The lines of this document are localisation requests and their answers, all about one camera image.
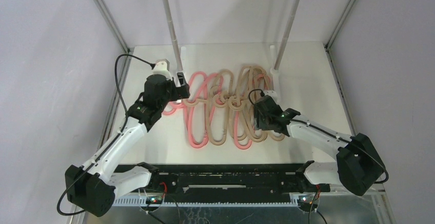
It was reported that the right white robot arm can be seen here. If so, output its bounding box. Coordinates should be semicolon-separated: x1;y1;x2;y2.
253;95;389;196

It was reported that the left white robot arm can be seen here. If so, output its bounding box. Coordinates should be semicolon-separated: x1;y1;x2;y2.
61;72;190;217

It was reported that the beige hanger middle table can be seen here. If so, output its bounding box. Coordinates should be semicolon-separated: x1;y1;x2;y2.
209;65;266;150

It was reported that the right white rack foot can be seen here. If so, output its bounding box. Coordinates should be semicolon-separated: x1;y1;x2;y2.
269;45;282;101

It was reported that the right grey rack pole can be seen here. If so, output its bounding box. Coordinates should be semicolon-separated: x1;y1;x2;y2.
273;0;300;71

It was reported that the grey rack pole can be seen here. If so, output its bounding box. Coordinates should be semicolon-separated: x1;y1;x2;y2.
273;0;300;71
162;0;184;72

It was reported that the right circuit board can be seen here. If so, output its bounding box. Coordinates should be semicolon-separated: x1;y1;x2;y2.
298;188;321;213

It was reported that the circuit board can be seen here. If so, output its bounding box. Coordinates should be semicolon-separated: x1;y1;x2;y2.
139;182;168;212
298;188;321;213

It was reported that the left grey rack pole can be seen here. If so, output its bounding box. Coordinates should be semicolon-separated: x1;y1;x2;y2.
162;0;184;72

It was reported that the left circuit board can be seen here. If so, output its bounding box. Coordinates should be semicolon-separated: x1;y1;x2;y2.
139;182;168;212

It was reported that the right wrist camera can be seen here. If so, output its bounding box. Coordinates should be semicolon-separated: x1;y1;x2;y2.
263;90;281;103

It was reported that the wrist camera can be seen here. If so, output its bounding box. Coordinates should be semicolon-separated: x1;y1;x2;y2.
263;90;281;103
152;59;172;79

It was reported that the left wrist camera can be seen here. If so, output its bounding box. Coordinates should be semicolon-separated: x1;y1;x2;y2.
152;59;172;79

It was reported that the left black cable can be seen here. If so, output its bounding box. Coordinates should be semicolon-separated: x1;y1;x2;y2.
114;54;155;118

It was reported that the left aluminium frame post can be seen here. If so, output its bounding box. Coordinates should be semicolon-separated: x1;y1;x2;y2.
81;0;132;53

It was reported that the aluminium frame post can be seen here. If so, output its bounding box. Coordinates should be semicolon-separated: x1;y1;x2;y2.
325;0;358;52
81;0;132;53

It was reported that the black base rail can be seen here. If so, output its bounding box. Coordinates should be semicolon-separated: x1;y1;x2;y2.
115;163;330;204

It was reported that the right aluminium frame post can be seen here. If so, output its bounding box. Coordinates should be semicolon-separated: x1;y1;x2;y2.
325;0;358;52

